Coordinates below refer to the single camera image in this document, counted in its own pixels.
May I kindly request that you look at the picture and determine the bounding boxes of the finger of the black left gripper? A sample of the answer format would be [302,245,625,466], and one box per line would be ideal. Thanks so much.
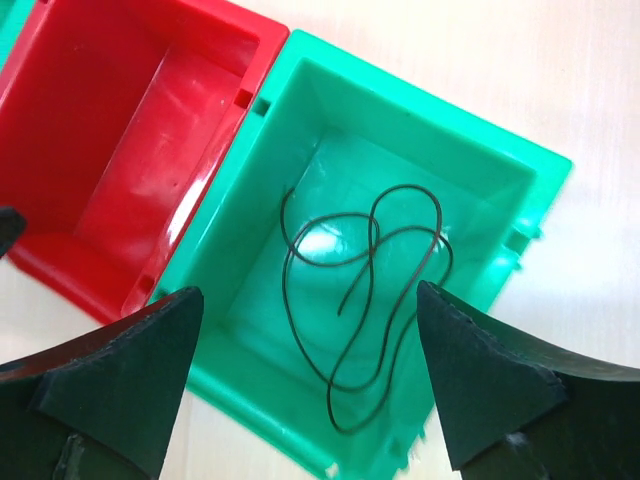
[0,206,27,257]

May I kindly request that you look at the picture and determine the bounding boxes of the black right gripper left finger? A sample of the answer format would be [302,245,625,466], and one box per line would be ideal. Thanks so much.
[1,287,204,479]

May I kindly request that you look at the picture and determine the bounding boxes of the red middle bin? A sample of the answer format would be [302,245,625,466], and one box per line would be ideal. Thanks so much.
[1,1,289,323]

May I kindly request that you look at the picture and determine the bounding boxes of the green far bin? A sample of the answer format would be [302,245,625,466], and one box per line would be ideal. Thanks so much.
[0,0,35,66]

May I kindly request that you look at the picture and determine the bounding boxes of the green bin near cables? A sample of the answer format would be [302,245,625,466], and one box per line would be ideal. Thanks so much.
[156,30,572,479]

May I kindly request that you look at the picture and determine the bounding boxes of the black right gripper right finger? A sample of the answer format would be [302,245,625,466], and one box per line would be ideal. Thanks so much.
[417,281,639,479]

